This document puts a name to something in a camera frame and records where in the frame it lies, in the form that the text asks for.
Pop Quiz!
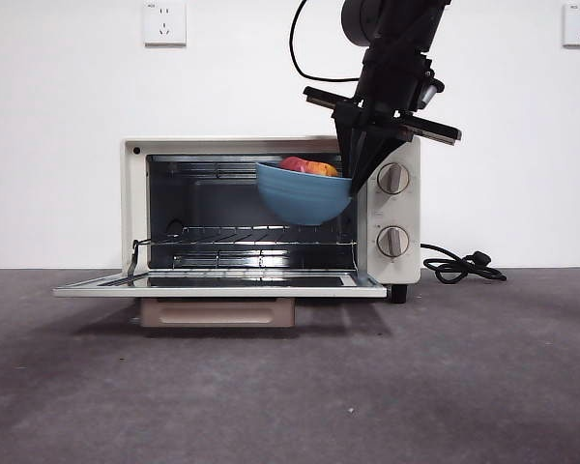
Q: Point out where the red apple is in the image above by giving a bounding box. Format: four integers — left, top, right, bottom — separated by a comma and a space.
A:
277, 155, 340, 178

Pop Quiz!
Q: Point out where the blue ribbed bowl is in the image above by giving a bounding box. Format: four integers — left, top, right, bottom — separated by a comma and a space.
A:
255, 161, 353, 227

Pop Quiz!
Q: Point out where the glass oven door beige handle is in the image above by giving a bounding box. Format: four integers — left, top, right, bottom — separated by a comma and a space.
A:
52, 270, 389, 330

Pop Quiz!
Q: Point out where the beige round oven knob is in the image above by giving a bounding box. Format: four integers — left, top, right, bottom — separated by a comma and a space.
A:
375, 162, 411, 196
376, 225, 411, 259

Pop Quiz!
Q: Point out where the cream toaster oven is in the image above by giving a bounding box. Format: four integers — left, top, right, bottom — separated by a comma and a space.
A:
120, 136, 421, 305

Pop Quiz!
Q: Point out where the pale grey right wrist camera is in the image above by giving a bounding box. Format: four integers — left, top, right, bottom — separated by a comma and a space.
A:
418, 79, 446, 106

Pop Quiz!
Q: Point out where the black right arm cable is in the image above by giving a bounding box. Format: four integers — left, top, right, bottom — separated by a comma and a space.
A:
288, 0, 363, 82

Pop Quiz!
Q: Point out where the black oven power cable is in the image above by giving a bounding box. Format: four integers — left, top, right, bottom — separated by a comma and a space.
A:
419, 243, 508, 285

